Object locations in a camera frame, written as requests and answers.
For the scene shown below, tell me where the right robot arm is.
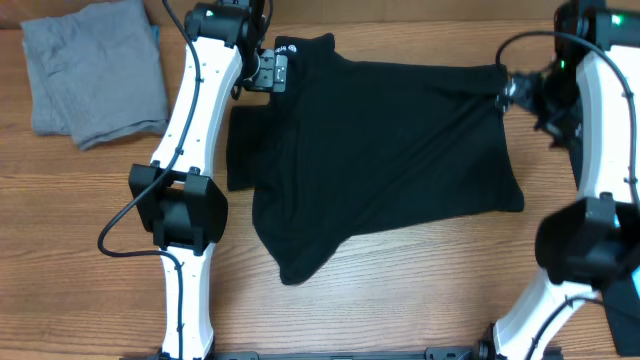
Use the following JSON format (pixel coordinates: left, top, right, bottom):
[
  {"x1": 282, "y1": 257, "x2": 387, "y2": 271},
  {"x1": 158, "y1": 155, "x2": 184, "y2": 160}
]
[{"x1": 474, "y1": 0, "x2": 639, "y2": 359}]

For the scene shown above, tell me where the folded grey cloth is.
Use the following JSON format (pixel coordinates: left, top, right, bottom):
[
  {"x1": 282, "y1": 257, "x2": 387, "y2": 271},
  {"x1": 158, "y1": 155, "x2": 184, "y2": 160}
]
[{"x1": 21, "y1": 1, "x2": 168, "y2": 150}]

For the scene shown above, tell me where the blue cloth under grey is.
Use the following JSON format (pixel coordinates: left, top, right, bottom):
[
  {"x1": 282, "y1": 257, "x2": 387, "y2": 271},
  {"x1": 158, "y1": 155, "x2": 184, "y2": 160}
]
[{"x1": 151, "y1": 25, "x2": 160, "y2": 45}]

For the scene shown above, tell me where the black garment at right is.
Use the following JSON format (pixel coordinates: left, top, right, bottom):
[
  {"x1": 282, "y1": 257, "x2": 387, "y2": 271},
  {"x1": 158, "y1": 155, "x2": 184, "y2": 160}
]
[{"x1": 603, "y1": 269, "x2": 640, "y2": 357}]

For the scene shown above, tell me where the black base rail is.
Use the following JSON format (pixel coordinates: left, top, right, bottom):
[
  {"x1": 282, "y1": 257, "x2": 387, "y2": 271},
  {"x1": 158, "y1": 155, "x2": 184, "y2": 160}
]
[{"x1": 207, "y1": 347, "x2": 473, "y2": 360}]

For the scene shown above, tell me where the black t-shirt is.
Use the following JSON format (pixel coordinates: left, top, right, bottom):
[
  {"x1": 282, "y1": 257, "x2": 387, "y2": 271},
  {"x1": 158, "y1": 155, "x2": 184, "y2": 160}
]
[{"x1": 226, "y1": 34, "x2": 524, "y2": 285}]

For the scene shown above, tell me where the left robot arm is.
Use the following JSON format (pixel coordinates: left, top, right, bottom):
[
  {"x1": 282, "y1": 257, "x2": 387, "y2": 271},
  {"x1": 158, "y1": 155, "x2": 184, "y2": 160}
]
[{"x1": 129, "y1": 1, "x2": 287, "y2": 359}]

